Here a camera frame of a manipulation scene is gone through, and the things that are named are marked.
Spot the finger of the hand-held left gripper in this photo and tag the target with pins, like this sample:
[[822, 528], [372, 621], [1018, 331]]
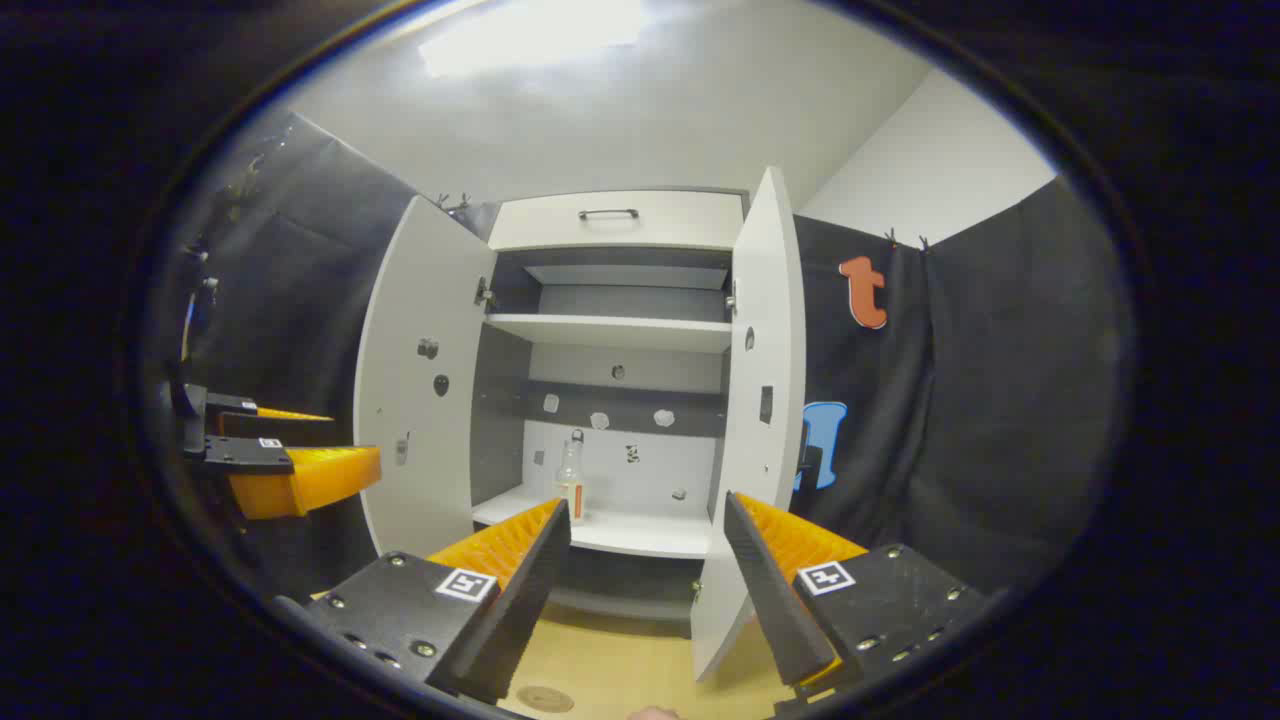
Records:
[[300, 485], [270, 427]]

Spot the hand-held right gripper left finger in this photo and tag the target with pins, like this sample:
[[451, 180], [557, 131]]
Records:
[[520, 600]]

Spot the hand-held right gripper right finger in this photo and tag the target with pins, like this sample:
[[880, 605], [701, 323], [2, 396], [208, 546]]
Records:
[[775, 600]]

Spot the clear glass bottle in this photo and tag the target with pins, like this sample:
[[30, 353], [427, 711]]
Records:
[[571, 480]]

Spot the white cabinet door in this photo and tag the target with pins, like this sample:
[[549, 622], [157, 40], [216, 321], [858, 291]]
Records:
[[765, 350], [420, 420]]

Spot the white cabinet shelf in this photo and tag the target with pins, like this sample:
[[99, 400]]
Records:
[[610, 332], [640, 530]]

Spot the white cabinet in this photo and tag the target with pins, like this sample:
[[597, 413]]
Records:
[[620, 300]]

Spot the white cabinet drawer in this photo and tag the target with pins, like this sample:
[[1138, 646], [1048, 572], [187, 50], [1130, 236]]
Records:
[[610, 232]]

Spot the black backdrop cloth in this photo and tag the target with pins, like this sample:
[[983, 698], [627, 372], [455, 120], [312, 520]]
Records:
[[1000, 400]]

